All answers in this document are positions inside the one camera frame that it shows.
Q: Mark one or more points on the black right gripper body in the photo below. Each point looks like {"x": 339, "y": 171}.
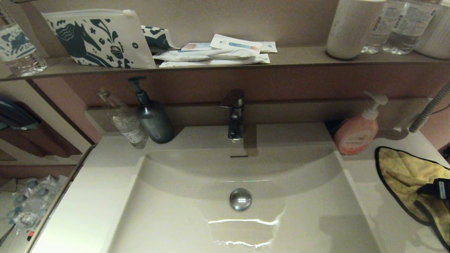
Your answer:
{"x": 443, "y": 189}

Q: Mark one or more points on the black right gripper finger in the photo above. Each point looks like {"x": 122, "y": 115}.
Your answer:
{"x": 428, "y": 188}
{"x": 429, "y": 193}

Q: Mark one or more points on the yellow cloth with black trim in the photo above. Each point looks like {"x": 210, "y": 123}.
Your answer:
{"x": 400, "y": 172}

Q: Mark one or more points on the chrome faucet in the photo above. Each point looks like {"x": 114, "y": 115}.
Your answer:
{"x": 236, "y": 119}

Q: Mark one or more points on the white sink basin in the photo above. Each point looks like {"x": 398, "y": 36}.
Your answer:
{"x": 175, "y": 211}

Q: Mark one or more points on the pink soap pump bottle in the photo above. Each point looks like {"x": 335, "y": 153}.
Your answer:
{"x": 355, "y": 135}

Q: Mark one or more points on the plain white ceramic cup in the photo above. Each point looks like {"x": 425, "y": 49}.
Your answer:
{"x": 436, "y": 35}

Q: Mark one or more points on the clear water bottle white label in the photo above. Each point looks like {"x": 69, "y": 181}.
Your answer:
{"x": 407, "y": 28}
{"x": 379, "y": 35}

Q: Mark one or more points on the speckled white ceramic cup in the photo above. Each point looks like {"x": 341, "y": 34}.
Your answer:
{"x": 351, "y": 28}

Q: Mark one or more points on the chrome drain stopper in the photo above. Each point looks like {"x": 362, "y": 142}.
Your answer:
{"x": 240, "y": 199}

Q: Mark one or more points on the white sachet with blue stripe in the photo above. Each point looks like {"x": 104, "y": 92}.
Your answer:
{"x": 235, "y": 44}

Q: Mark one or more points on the flat white packet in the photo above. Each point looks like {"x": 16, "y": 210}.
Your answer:
{"x": 218, "y": 63}

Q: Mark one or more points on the long white tube packet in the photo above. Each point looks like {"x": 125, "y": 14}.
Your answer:
{"x": 197, "y": 55}

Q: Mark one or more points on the white sachet with orange print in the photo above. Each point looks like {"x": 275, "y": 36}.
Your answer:
{"x": 197, "y": 46}

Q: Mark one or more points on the dark grey pump bottle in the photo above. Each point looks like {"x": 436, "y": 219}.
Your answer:
{"x": 154, "y": 123}

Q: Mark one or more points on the uncapped clear plastic bottle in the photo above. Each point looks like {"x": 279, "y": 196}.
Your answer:
{"x": 128, "y": 126}

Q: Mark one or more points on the small horse print pouch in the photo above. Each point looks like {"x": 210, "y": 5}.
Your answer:
{"x": 158, "y": 38}

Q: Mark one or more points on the large horse print pouch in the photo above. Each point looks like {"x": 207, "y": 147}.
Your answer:
{"x": 102, "y": 42}

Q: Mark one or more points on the shrink-wrapped water bottle pack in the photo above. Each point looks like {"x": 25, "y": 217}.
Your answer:
{"x": 31, "y": 200}

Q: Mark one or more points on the dark grey slipper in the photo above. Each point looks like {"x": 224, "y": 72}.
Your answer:
{"x": 17, "y": 117}

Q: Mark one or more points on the water bottle blue animal label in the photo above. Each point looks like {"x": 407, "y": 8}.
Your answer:
{"x": 17, "y": 45}

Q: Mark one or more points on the brown wall shelf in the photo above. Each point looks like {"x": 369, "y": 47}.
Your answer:
{"x": 299, "y": 57}

